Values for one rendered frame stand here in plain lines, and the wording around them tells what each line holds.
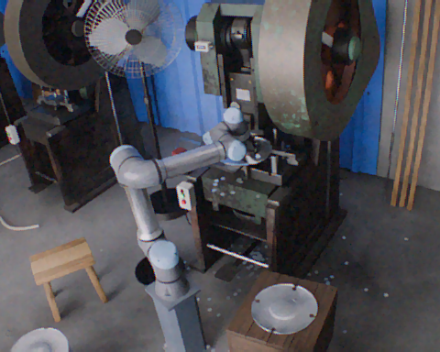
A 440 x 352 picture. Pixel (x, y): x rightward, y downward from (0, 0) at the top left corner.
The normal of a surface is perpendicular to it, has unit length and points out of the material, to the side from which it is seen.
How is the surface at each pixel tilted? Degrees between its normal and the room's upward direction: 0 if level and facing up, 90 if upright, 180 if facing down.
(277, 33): 71
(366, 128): 90
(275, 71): 89
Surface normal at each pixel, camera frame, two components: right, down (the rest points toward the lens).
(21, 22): 0.80, 0.25
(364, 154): -0.56, 0.48
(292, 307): -0.10, -0.84
